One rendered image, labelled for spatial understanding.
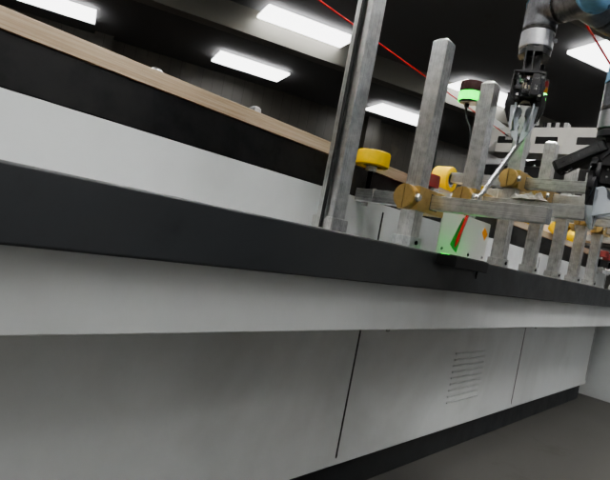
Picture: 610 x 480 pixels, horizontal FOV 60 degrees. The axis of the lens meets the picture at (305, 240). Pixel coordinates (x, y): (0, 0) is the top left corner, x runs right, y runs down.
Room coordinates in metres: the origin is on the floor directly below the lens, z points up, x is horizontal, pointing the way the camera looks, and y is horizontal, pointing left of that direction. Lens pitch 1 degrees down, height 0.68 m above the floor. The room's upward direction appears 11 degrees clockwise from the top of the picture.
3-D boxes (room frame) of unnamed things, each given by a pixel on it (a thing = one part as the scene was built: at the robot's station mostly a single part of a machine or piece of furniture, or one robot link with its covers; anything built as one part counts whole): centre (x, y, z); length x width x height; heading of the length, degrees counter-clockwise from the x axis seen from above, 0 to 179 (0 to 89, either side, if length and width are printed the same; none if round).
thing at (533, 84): (1.24, -0.45, 1.15); 0.09 x 0.08 x 0.12; 158
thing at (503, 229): (1.48, -0.54, 0.94); 0.03 x 0.03 x 0.48; 48
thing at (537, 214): (1.11, -0.27, 0.80); 0.43 x 0.03 x 0.04; 48
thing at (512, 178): (1.50, -0.56, 0.94); 0.13 x 0.06 x 0.05; 138
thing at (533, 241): (1.67, -0.71, 0.88); 0.03 x 0.03 x 0.48; 48
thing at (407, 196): (1.13, -0.22, 0.80); 0.13 x 0.06 x 0.05; 138
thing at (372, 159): (1.24, -0.12, 0.85); 0.08 x 0.08 x 0.11
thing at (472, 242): (1.26, -0.38, 0.75); 0.26 x 0.01 x 0.10; 138
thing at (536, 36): (1.24, -0.45, 1.23); 0.08 x 0.08 x 0.05
